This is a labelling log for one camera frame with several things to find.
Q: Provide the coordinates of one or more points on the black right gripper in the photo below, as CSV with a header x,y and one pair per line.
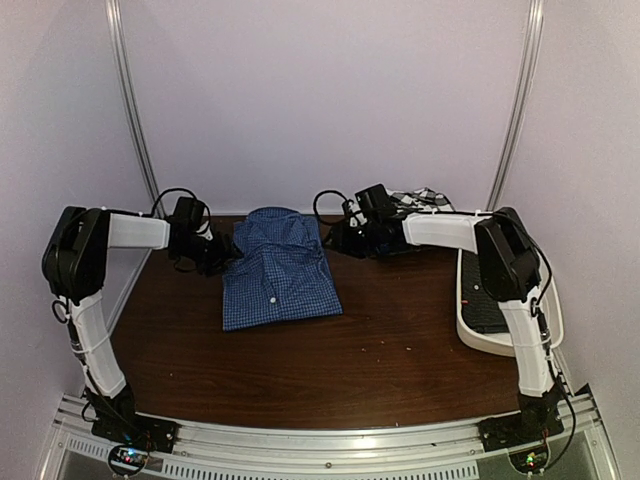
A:
x,y
341,242

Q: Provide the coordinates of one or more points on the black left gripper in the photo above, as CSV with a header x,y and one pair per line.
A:
x,y
225,250

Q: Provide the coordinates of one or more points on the blue checked long sleeve shirt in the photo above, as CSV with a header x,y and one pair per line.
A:
x,y
283,274

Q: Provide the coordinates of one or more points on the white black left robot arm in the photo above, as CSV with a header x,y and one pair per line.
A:
x,y
75,266

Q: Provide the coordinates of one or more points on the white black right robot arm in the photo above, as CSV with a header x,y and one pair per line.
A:
x,y
509,264

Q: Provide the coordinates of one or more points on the black white plaid folded shirt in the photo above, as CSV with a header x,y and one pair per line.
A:
x,y
420,200

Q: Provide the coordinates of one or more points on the dark striped folded shirt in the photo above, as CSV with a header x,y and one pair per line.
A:
x,y
480,312

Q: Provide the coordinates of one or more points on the left circuit board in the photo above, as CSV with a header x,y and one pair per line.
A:
x,y
125,460

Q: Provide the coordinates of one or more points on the circuit board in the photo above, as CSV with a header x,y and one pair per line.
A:
x,y
530,461
125,460

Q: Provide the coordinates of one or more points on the right circuit board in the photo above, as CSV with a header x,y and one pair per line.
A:
x,y
530,461

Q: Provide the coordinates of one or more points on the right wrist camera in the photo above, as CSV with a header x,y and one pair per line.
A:
x,y
373,204

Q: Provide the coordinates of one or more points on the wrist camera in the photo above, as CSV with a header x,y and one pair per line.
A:
x,y
373,204
188,219

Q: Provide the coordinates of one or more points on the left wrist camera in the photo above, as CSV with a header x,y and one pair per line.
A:
x,y
188,219

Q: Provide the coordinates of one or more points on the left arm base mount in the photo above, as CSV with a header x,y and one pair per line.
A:
x,y
143,433

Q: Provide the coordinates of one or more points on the aluminium front rail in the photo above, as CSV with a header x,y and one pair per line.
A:
x,y
449,450

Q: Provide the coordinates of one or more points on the left aluminium frame post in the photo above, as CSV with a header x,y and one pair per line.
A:
x,y
128,95

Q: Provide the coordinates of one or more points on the aluminium frame post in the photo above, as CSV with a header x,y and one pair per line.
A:
x,y
128,95
526,74

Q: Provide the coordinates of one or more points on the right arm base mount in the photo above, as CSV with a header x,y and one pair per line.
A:
x,y
506,432

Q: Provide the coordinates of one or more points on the right aluminium frame post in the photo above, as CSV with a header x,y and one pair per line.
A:
x,y
526,74

